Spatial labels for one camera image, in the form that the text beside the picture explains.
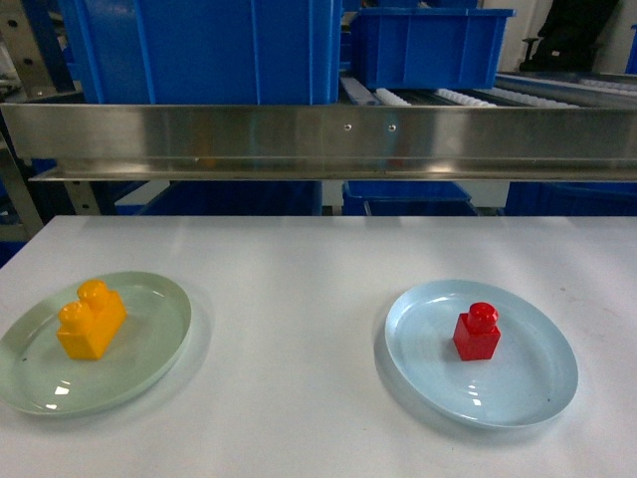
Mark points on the large blue bin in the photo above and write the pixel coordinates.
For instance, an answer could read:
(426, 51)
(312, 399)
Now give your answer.
(205, 52)
(427, 48)

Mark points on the pale blue plate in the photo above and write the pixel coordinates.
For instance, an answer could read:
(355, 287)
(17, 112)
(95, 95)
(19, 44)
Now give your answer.
(531, 377)

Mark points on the large blue right bin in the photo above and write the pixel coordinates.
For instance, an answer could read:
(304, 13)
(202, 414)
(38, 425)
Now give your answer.
(427, 48)

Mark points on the yellow two-stud toy block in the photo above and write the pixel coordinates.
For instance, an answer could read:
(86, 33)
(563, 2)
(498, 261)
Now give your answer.
(89, 324)

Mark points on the stainless steel shelf rail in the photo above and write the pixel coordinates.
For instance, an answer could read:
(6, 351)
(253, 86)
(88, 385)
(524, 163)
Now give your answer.
(91, 142)

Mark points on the red one-stud toy block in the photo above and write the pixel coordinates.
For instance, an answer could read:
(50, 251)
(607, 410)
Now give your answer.
(476, 335)

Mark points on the large blue left bin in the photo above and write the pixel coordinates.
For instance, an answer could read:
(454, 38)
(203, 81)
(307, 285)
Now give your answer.
(205, 52)

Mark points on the black office chair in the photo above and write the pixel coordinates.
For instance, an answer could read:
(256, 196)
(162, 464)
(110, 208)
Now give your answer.
(567, 40)

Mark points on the pale green plate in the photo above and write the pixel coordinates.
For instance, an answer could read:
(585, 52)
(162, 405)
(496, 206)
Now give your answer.
(37, 376)

